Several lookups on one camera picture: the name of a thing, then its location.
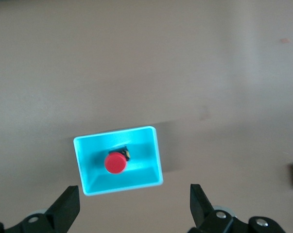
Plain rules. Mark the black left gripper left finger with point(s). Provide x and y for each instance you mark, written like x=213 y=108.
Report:
x=63 y=208

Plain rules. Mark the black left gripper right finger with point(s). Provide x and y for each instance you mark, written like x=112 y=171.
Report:
x=202 y=213

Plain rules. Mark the red push button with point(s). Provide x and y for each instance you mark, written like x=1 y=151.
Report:
x=115 y=163

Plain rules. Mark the cyan plastic box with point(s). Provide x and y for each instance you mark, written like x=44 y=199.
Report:
x=92 y=184

